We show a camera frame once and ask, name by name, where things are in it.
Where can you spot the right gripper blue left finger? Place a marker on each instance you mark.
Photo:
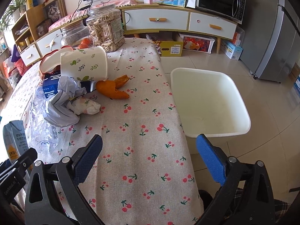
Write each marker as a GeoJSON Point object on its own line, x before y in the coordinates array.
{"type": "Point", "coordinates": [84, 158]}

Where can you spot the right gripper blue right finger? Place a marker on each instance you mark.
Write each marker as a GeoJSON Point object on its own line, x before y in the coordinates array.
{"type": "Point", "coordinates": [214, 158]}

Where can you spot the grey milk carton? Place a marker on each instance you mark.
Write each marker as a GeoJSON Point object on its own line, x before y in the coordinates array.
{"type": "Point", "coordinates": [15, 139]}

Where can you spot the clear crushed plastic bottle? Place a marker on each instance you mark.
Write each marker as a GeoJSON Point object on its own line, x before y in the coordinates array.
{"type": "Point", "coordinates": [41, 135]}

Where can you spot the grey plastic bag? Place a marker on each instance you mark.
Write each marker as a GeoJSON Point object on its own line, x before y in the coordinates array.
{"type": "Point", "coordinates": [55, 111]}

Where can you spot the dark blue carton box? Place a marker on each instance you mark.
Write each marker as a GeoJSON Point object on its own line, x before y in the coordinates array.
{"type": "Point", "coordinates": [50, 84]}

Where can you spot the white floral paper cup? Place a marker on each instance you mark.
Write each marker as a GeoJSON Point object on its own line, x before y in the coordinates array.
{"type": "Point", "coordinates": [88, 64]}

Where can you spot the white plastic trash bin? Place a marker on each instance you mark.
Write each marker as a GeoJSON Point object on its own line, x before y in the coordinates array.
{"type": "Point", "coordinates": [209, 103]}

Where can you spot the cherry print tablecloth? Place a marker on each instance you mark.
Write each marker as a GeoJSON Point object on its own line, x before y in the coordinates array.
{"type": "Point", "coordinates": [144, 173]}

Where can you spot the red white snack wrapper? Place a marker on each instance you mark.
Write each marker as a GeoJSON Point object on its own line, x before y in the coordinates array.
{"type": "Point", "coordinates": [51, 62]}

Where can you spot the light blue carton box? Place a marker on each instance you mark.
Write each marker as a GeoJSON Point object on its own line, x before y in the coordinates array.
{"type": "Point", "coordinates": [232, 51]}

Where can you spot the orange mandarin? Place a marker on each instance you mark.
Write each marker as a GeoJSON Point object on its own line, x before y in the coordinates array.
{"type": "Point", "coordinates": [86, 42]}

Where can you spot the white box with orange picture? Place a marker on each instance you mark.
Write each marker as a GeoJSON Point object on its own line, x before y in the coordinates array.
{"type": "Point", "coordinates": [197, 43]}

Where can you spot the yellow cardboard box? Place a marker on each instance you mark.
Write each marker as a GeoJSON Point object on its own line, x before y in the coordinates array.
{"type": "Point", "coordinates": [169, 48]}

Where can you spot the glass teapot with bamboo lid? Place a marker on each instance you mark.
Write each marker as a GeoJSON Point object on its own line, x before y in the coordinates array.
{"type": "Point", "coordinates": [72, 35]}

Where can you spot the grey refrigerator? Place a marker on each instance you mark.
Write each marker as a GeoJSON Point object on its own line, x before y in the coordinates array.
{"type": "Point", "coordinates": [271, 41]}

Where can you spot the clear jar of biscuit sticks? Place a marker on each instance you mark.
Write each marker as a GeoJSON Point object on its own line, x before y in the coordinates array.
{"type": "Point", "coordinates": [105, 27]}

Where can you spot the wooden shelf unit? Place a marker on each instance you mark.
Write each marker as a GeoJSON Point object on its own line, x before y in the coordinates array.
{"type": "Point", "coordinates": [25, 28]}

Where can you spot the pink lace cloth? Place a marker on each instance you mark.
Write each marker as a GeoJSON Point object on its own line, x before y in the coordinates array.
{"type": "Point", "coordinates": [80, 14]}

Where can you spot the framed cat picture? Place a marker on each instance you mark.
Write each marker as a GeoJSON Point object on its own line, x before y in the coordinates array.
{"type": "Point", "coordinates": [54, 10]}

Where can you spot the wooden white tv cabinet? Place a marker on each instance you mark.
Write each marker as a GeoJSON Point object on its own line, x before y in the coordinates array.
{"type": "Point", "coordinates": [144, 18]}

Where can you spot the green potted plant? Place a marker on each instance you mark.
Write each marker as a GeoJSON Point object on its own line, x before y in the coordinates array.
{"type": "Point", "coordinates": [14, 5]}

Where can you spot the black microwave oven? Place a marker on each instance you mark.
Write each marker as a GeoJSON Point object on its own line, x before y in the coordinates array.
{"type": "Point", "coordinates": [231, 9]}

